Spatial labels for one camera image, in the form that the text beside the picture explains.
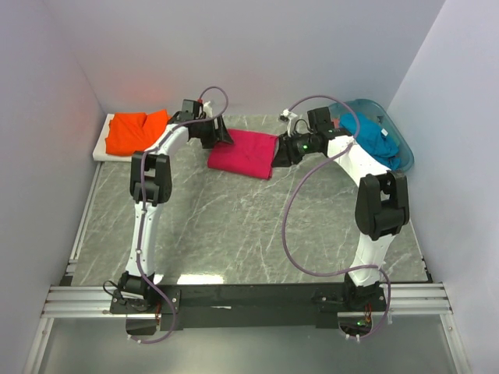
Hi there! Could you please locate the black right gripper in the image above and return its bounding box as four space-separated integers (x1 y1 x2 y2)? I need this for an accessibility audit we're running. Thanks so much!
271 130 317 168

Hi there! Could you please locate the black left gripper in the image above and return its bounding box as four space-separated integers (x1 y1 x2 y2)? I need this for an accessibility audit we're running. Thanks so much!
197 116 235 150

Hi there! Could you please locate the pink t shirt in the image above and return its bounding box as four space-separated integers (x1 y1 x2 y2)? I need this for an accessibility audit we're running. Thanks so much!
207 129 278 180

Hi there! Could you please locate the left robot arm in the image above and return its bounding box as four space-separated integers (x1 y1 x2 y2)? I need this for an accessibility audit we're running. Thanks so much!
115 99 233 313

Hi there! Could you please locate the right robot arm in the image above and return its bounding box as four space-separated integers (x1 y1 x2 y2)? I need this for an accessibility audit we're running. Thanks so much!
272 107 409 311

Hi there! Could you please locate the blue t shirt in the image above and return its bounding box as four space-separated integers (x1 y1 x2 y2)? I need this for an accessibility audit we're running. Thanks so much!
356 112 401 170

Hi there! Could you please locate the orange folded t shirt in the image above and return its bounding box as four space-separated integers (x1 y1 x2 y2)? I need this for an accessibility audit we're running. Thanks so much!
105 109 170 157

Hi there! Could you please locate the teal plastic basket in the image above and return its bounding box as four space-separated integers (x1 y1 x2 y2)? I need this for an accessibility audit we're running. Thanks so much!
346 99 414 172

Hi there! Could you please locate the white foam pad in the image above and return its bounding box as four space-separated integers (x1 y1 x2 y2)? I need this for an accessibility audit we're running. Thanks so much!
92 114 131 163

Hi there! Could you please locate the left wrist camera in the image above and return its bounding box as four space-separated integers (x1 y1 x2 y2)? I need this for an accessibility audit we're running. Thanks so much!
197 98 213 118

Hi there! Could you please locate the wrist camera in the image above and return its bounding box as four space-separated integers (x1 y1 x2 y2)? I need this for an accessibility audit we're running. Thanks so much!
197 98 213 118
278 109 298 137

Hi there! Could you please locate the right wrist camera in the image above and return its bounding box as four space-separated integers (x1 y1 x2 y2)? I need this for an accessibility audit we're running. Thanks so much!
278 109 298 137

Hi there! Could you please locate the aluminium frame rail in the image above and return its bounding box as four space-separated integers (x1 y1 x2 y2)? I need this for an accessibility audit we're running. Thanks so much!
21 163 118 374

